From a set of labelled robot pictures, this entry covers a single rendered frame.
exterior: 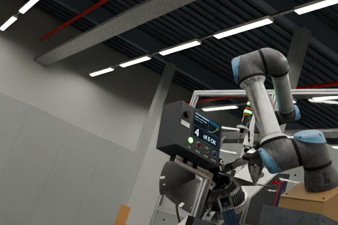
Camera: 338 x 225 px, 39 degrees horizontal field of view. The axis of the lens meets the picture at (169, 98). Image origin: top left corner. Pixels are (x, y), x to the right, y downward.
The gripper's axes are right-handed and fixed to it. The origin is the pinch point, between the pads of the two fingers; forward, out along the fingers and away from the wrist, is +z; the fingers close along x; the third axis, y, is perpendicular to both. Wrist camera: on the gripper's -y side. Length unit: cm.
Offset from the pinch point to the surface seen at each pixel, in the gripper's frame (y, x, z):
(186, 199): -19.3, 27.5, 13.6
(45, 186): 174, 544, 78
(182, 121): -72, -20, -24
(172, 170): -4, 57, 1
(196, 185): -10.6, 30.2, 6.8
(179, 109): -73, -17, -28
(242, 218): 32, 31, 26
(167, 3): 315, 466, -245
